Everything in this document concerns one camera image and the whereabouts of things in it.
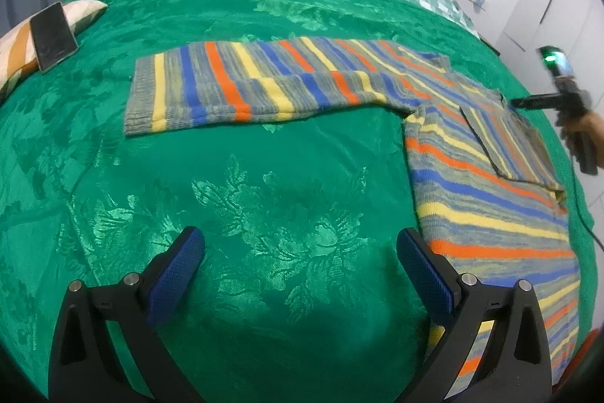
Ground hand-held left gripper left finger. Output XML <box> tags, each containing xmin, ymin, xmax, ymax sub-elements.
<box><xmin>47</xmin><ymin>226</ymin><xmax>206</xmax><ymax>403</ymax></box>

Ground cream orange striped pillow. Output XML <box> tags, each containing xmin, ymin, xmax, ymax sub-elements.
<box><xmin>0</xmin><ymin>0</ymin><xmax>108</xmax><ymax>102</ymax></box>

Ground person's right hand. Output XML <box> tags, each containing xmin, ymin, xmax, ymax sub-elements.
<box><xmin>564</xmin><ymin>113</ymin><xmax>604</xmax><ymax>137</ymax></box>

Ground striped knit sweater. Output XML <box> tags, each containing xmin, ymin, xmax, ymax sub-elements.
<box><xmin>123</xmin><ymin>37</ymin><xmax>582</xmax><ymax>401</ymax></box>

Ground green floral bedspread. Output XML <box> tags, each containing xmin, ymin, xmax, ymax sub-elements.
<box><xmin>0</xmin><ymin>0</ymin><xmax>604</xmax><ymax>403</ymax></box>

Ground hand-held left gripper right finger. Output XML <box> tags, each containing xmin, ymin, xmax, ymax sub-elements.
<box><xmin>396</xmin><ymin>227</ymin><xmax>554</xmax><ymax>403</ymax></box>

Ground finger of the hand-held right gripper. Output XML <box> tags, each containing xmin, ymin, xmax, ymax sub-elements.
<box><xmin>512</xmin><ymin>95</ymin><xmax>560</xmax><ymax>111</ymax></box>

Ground black smartphone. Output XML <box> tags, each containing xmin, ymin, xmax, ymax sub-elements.
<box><xmin>29</xmin><ymin>2</ymin><xmax>79</xmax><ymax>73</ymax></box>

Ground orange trousers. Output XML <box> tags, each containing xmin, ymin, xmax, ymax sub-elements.
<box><xmin>564</xmin><ymin>327</ymin><xmax>600</xmax><ymax>389</ymax></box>

